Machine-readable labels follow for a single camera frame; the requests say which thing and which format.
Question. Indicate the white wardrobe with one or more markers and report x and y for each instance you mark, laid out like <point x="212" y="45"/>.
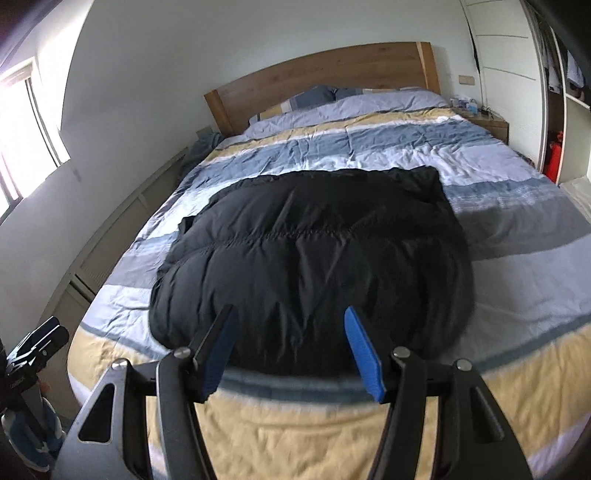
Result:
<point x="508" y="55"/>

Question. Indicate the grey blue pillow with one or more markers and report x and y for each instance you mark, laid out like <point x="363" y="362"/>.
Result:
<point x="364" y="92"/>

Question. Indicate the wooden nightstand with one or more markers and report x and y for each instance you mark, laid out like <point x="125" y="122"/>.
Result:
<point x="489" y="127"/>

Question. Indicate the hanging clothes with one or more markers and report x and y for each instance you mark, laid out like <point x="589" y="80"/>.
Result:
<point x="565" y="55"/>

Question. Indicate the blue white box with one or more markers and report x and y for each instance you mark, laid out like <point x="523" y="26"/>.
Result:
<point x="472" y="106"/>

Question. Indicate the red fire extinguisher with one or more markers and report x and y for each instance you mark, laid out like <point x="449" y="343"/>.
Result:
<point x="553" y="159"/>

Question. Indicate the beige wall panel cover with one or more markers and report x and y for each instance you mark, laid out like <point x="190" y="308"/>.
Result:
<point x="115" y="240"/>

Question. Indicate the striped duvet bed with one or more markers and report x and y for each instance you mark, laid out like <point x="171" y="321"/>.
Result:
<point x="508" y="240"/>

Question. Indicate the window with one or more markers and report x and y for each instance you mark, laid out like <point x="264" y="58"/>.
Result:
<point x="23" y="138"/>

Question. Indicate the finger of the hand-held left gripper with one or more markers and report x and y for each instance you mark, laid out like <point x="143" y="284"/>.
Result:
<point x="51" y="330"/>
<point x="41" y="353"/>

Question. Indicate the black puffer jacket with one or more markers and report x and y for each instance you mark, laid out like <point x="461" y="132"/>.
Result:
<point x="300" y="254"/>

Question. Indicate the blue white shoe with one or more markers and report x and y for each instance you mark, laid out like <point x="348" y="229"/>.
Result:
<point x="32" y="443"/>

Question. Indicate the wall switch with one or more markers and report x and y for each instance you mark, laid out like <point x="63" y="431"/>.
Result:
<point x="466" y="80"/>

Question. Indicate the wooden headboard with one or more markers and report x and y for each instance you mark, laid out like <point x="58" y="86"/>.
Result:
<point x="323" y="69"/>

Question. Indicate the striped pillow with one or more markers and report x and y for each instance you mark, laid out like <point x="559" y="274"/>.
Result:
<point x="300" y="101"/>

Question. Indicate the blue grey cloth pile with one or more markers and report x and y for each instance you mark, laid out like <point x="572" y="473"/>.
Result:
<point x="203" y="147"/>

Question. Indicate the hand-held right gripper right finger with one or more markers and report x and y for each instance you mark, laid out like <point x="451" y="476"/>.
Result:
<point x="364" y="350"/>

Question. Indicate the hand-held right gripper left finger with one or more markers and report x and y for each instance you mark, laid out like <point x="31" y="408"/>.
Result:
<point x="217" y="355"/>

